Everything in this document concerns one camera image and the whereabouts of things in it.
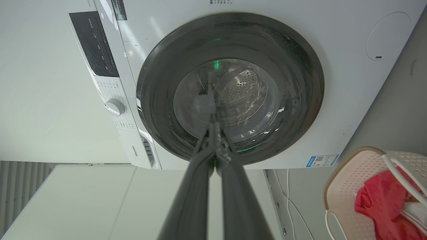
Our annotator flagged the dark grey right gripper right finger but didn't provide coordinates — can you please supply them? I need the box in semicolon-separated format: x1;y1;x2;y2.
213;121;275;240

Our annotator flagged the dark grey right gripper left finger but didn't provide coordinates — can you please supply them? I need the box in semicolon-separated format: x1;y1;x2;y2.
157;114;216;240

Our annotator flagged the pink perforated laundry basket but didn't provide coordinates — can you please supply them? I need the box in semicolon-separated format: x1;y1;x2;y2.
323;146;427;240

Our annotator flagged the blue energy label sticker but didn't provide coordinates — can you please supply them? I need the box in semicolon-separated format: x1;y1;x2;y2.
306;154;339;168

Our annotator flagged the white cabinet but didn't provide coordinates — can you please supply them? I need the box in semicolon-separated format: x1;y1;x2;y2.
0;165;284;240

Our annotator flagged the white washing machine dial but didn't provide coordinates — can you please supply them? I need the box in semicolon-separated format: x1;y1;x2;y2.
104;98;126;116

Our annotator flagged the round dark washing machine door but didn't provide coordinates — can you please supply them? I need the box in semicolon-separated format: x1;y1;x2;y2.
136;12;325;166

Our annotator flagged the red garment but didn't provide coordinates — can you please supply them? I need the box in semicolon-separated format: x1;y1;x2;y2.
354;169;425;240

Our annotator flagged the white front-load washing machine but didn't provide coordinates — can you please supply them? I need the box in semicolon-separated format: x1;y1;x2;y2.
64;0;427;170

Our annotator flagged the white garment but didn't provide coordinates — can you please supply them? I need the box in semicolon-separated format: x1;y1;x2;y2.
402;201;427;222

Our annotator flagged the thin white cable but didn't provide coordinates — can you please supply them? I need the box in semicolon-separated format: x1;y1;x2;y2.
274;169;316;240

